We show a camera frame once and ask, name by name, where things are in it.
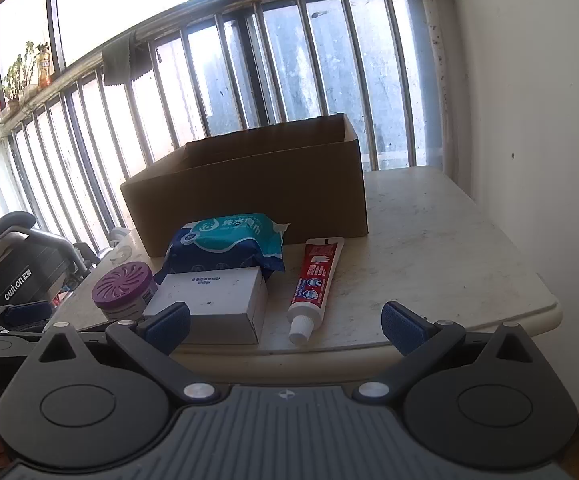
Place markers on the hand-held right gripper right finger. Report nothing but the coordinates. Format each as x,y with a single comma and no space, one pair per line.
404,329

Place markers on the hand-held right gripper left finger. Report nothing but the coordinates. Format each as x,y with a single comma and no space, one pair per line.
169,326

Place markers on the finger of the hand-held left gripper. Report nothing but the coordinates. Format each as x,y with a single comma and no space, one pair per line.
25,313

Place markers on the white rectangular box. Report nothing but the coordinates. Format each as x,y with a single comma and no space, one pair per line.
214,297

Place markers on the purple air freshener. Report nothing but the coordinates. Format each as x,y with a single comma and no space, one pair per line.
124,287

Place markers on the red toothpaste tube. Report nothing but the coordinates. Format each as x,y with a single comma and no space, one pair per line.
314,280

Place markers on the blue wet wipes pack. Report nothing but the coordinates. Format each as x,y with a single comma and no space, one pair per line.
229,240

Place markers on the brown cardboard box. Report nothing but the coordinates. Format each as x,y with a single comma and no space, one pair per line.
269,195

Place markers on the green potted plant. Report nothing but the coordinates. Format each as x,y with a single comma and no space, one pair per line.
16,77

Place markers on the orange drink bottle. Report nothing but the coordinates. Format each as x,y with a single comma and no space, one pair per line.
44,67

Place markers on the grey cloth on railing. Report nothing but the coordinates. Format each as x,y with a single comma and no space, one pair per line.
124,60

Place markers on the white vertical pipe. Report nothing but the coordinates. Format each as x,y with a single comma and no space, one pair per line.
437,60

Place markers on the dark window frame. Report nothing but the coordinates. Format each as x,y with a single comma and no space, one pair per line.
56,25

